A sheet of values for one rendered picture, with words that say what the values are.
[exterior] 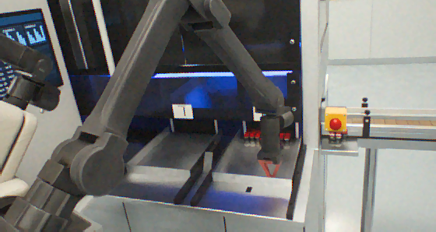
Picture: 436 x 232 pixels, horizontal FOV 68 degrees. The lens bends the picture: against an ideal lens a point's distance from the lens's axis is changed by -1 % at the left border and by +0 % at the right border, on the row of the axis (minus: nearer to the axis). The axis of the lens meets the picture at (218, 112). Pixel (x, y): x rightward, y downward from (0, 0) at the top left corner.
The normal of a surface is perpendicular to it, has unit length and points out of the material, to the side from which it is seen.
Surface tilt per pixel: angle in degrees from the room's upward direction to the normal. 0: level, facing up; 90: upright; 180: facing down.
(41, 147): 90
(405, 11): 90
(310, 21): 90
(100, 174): 87
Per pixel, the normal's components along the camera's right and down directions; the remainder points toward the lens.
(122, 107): 0.76, 0.04
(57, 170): -0.49, -0.53
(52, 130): 0.94, 0.02
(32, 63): 0.87, 0.24
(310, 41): -0.33, 0.38
